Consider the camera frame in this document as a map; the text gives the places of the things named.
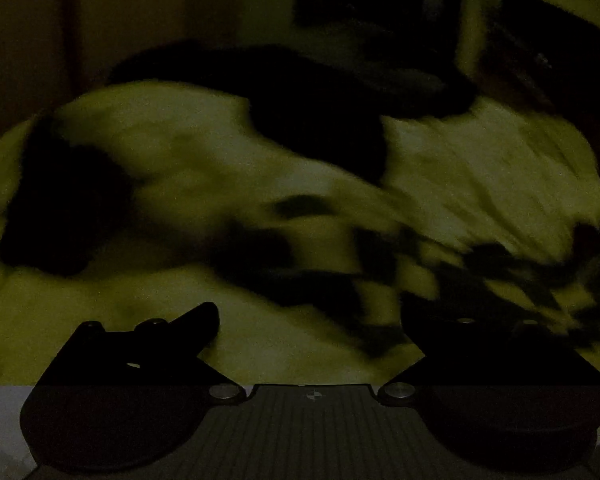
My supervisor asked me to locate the light floral bed sheet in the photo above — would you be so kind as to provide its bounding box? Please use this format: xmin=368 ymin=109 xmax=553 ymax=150
xmin=0 ymin=82 xmax=600 ymax=386

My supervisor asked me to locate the black white checkered blanket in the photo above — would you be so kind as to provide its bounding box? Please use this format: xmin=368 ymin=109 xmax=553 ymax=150
xmin=352 ymin=222 xmax=600 ymax=352

